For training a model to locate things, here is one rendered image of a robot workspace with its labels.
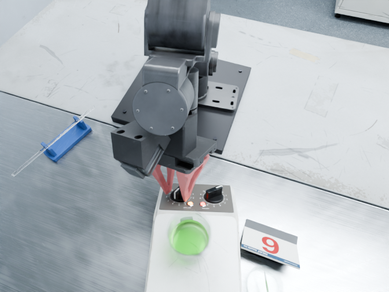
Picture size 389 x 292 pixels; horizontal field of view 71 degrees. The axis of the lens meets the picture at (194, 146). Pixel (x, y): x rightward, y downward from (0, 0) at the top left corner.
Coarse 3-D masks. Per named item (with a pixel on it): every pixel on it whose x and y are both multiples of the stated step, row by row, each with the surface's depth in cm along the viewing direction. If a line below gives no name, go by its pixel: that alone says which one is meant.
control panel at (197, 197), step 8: (176, 184) 48; (200, 184) 49; (208, 184) 49; (192, 192) 46; (200, 192) 47; (224, 192) 47; (168, 200) 44; (192, 200) 45; (200, 200) 45; (224, 200) 45; (160, 208) 43; (168, 208) 43; (176, 208) 43; (184, 208) 43; (192, 208) 43; (200, 208) 43; (208, 208) 43; (216, 208) 43; (224, 208) 43; (232, 208) 43
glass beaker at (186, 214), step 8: (176, 216) 33; (184, 216) 34; (192, 216) 34; (200, 216) 33; (168, 224) 32; (176, 224) 35; (208, 224) 32; (168, 232) 32; (208, 232) 33; (168, 240) 31; (208, 240) 31; (208, 248) 31; (176, 256) 34; (184, 256) 32; (192, 256) 31; (200, 256) 30
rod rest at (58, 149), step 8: (80, 120) 56; (72, 128) 58; (80, 128) 58; (88, 128) 58; (64, 136) 57; (72, 136) 57; (80, 136) 57; (56, 144) 55; (64, 144) 55; (72, 144) 56; (48, 152) 54; (56, 152) 54; (64, 152) 55; (56, 160) 54
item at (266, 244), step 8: (248, 232) 46; (256, 232) 46; (248, 240) 44; (256, 240) 44; (264, 240) 45; (272, 240) 45; (256, 248) 42; (264, 248) 43; (272, 248) 43; (280, 248) 44; (288, 248) 44; (280, 256) 42; (288, 256) 42; (296, 256) 43
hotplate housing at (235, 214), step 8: (160, 192) 47; (232, 192) 47; (160, 200) 44; (232, 200) 45; (232, 216) 42; (152, 232) 41; (240, 264) 38; (240, 272) 38; (240, 280) 37; (240, 288) 37
